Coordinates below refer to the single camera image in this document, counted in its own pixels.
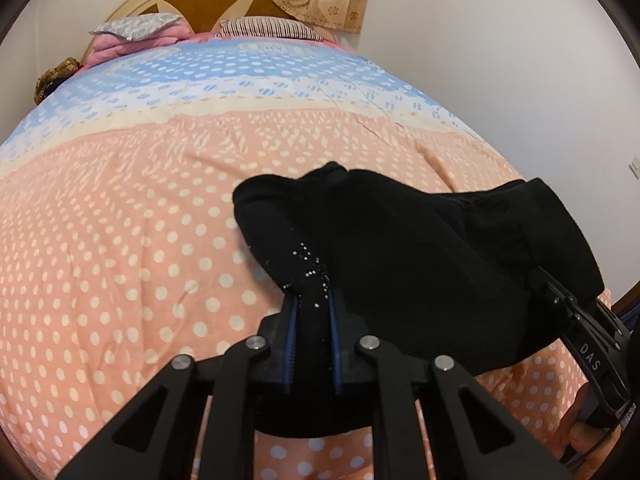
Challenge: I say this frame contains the black pants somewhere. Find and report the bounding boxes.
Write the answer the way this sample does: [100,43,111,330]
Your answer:
[232,162,604,376]

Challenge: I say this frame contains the person's right hand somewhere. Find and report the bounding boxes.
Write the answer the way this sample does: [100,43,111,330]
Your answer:
[547,384,622,480]

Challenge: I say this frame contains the polka dot bed quilt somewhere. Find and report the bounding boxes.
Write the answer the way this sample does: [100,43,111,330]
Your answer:
[0,37,614,480]

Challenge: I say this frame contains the striped pillow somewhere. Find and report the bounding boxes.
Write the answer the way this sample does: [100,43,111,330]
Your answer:
[217,16,323,42]

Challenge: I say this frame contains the folded pink blanket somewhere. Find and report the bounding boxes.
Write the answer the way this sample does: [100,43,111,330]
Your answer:
[82,22,216,68]

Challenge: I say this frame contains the grey patterned pillow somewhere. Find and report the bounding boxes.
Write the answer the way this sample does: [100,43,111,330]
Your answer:
[90,13,182,41]

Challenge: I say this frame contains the white wall socket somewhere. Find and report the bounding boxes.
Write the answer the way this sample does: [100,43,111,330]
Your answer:
[629,156,640,179]

